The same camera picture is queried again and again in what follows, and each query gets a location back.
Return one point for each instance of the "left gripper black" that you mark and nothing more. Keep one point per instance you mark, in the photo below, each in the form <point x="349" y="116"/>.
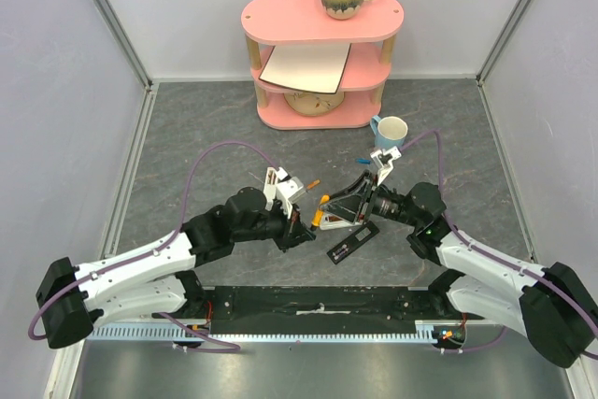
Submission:
<point x="294" y="232"/>

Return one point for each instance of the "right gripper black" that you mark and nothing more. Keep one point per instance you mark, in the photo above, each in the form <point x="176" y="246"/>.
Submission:
<point x="367" y="200"/>

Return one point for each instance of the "black remote control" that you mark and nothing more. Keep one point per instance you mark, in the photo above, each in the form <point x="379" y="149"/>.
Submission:
<point x="354" y="241"/>

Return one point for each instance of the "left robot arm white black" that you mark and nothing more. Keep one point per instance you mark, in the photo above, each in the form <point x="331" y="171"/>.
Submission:
<point x="74" y="300"/>

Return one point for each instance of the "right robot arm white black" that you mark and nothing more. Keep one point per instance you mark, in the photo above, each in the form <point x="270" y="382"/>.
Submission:
<point x="550" y="306"/>

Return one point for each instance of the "light blue mug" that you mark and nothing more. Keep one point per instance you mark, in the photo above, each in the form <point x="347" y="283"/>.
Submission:
<point x="389" y="132"/>

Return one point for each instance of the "beige floral bowl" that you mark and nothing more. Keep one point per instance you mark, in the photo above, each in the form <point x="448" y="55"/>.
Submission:
<point x="313" y="104"/>

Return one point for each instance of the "white board black edge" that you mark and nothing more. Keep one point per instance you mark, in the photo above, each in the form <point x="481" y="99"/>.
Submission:
<point x="313" y="68"/>

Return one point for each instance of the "pink three tier shelf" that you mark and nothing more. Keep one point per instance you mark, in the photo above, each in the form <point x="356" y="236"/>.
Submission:
<point x="371" y="34"/>

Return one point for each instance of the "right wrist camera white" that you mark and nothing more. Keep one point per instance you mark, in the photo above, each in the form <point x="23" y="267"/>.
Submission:
<point x="383" y="160"/>

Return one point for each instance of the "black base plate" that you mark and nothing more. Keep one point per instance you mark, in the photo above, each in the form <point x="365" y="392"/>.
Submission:
<point x="317" y="310"/>

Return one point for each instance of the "blue slotted cable duct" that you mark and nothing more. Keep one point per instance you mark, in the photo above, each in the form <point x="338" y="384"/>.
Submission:
<point x="169" y="332"/>

